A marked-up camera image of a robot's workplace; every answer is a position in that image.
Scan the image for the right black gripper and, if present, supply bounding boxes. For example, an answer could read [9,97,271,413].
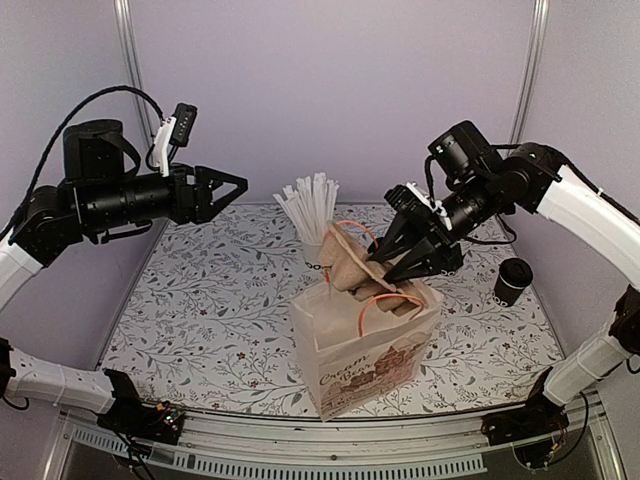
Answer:
[369,171,500,285]

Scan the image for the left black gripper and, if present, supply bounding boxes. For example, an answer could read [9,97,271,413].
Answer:
[82,161,249,231]

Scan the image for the brown cardboard cup carrier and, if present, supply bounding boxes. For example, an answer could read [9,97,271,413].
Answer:
[318,223,442,317]

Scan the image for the black paper coffee cup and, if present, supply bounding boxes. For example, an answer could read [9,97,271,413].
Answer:
[493,275,525,307]

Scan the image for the white paper bag orange handles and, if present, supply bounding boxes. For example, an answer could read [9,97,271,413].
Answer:
[289,268,444,421]

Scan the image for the black plastic cup lid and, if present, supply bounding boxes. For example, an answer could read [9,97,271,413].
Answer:
[499,257,533,289]

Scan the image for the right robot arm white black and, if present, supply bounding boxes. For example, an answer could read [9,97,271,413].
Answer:
[369,120,639,436]

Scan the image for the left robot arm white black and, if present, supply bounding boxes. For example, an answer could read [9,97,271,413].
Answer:
[1,85,248,434]

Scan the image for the white cup holding straws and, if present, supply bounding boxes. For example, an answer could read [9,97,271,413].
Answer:
[301,242,322,271]

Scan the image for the bundle of white wrapped straws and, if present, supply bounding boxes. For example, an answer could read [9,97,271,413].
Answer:
[273,172,339,245]

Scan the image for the floral table mat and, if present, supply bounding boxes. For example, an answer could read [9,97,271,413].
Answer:
[102,205,562,417]

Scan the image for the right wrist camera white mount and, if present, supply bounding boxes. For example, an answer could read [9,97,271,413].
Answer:
[384,182,453,231]

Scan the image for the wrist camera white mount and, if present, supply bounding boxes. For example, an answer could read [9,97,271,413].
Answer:
[384,182,453,231]
[148,103,198,177]

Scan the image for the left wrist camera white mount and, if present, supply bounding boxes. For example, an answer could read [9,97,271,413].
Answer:
[148,103,198,177]

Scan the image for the left aluminium frame post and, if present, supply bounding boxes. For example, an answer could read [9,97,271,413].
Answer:
[113,0,153,146]

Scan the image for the aluminium frame post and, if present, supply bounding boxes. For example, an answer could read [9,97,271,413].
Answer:
[113,0,153,146]
[509,0,550,145]

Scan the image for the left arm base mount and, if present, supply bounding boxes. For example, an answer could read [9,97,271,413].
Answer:
[97,369,185,445]

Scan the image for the aluminium front rail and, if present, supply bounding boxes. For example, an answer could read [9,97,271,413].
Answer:
[44,391,626,479]

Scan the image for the right aluminium frame post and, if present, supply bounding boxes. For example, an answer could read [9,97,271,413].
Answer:
[509,0,550,145]

